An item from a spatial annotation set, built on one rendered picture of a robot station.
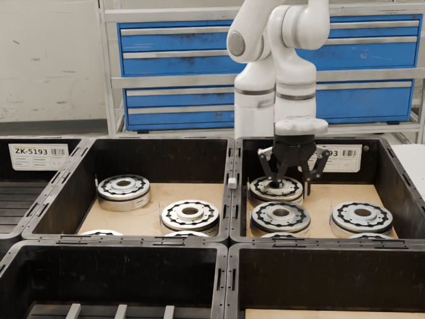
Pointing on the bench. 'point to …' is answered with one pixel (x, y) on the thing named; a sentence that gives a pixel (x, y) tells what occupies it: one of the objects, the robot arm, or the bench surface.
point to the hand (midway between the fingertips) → (291, 190)
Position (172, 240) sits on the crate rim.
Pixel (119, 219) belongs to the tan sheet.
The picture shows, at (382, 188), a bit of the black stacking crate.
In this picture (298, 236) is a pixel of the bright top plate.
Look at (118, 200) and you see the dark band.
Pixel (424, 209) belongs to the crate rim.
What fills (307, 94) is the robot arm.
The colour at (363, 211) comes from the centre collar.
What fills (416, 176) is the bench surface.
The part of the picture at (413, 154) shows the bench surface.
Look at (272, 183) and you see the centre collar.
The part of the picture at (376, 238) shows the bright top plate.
